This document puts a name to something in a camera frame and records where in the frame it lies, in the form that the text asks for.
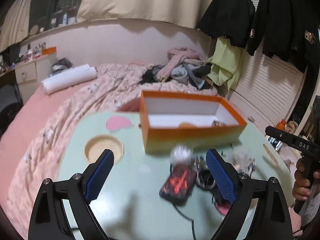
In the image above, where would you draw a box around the brown card box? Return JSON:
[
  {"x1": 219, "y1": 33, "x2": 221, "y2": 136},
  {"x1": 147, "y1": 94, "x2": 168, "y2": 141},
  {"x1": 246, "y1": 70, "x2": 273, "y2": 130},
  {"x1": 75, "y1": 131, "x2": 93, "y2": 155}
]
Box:
[{"x1": 211, "y1": 120, "x2": 227, "y2": 127}]

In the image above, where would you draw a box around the dark red-print case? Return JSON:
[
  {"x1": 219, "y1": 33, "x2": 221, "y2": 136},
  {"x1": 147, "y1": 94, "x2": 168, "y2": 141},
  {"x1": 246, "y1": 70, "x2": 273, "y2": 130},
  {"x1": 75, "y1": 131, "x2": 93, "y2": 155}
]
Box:
[{"x1": 159, "y1": 164, "x2": 197, "y2": 206}]

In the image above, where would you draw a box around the clear crinkled plastic bag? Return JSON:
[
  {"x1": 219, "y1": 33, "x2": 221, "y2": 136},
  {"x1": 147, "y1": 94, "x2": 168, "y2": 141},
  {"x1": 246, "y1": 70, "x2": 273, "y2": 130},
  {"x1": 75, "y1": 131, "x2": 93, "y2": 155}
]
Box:
[{"x1": 170, "y1": 144, "x2": 193, "y2": 165}]

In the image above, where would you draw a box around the person's right hand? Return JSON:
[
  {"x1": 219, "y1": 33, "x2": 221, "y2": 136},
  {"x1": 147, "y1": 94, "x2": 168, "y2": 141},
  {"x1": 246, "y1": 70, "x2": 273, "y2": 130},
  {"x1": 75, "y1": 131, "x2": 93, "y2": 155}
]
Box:
[{"x1": 292, "y1": 159, "x2": 312, "y2": 201}]

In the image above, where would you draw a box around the orange bottle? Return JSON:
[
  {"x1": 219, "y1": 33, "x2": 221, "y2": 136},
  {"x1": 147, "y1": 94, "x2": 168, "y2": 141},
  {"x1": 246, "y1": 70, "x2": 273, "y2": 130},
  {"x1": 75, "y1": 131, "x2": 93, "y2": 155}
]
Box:
[{"x1": 276, "y1": 119, "x2": 287, "y2": 131}]

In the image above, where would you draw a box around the green hanging garment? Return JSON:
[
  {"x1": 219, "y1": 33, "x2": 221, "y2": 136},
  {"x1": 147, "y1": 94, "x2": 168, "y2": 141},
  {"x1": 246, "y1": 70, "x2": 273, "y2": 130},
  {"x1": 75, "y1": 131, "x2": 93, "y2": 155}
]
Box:
[{"x1": 207, "y1": 36, "x2": 245, "y2": 90}]

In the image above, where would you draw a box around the black hanging jacket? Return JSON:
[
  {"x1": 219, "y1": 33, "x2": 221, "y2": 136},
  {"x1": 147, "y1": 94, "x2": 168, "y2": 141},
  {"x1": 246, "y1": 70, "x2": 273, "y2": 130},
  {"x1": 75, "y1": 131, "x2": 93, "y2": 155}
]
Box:
[{"x1": 196, "y1": 0, "x2": 319, "y2": 70}]

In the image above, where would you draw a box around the white paper roll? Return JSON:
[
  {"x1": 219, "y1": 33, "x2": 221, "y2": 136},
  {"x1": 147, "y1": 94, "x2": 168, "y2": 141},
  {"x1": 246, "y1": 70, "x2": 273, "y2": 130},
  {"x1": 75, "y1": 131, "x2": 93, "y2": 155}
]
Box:
[{"x1": 42, "y1": 64, "x2": 98, "y2": 95}]

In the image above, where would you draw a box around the orange cardboard box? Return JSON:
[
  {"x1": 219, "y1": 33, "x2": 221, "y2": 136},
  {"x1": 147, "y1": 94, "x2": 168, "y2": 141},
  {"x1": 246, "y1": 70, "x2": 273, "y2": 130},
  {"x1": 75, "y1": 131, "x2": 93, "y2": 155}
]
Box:
[{"x1": 140, "y1": 90, "x2": 247, "y2": 154}]

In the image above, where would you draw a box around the red pillow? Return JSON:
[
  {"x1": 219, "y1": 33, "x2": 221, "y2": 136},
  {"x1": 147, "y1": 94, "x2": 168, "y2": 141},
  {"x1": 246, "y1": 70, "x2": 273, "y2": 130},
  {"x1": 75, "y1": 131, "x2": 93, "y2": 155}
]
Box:
[{"x1": 117, "y1": 98, "x2": 140, "y2": 112}]

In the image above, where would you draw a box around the pink floral quilt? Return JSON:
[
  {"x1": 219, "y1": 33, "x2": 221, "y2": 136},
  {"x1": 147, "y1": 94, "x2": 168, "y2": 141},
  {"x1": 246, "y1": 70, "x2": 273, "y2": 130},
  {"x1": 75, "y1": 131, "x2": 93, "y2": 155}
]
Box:
[{"x1": 1, "y1": 64, "x2": 217, "y2": 239}]

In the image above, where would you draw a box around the white bedside cabinet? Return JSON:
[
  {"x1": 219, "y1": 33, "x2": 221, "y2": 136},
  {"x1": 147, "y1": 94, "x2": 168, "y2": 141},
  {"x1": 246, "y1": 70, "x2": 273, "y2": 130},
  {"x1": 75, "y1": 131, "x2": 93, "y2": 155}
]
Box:
[{"x1": 15, "y1": 53, "x2": 57, "y2": 104}]

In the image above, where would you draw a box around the pile of clothes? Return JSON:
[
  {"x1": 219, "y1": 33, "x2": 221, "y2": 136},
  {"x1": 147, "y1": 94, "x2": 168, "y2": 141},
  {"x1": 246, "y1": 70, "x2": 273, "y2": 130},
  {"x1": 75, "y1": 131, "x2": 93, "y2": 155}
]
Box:
[{"x1": 140, "y1": 47, "x2": 213, "y2": 90}]

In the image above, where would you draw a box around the small orange box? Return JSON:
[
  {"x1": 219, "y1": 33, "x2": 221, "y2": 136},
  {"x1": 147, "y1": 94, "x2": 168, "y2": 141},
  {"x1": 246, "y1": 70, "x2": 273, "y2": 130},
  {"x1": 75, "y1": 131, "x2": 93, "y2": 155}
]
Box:
[{"x1": 42, "y1": 47, "x2": 57, "y2": 55}]

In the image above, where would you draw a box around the black cable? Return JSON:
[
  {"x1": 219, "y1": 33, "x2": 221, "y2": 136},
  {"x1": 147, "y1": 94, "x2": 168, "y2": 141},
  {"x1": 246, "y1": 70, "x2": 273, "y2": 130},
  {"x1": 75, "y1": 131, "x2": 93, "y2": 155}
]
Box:
[{"x1": 170, "y1": 163, "x2": 218, "y2": 240}]

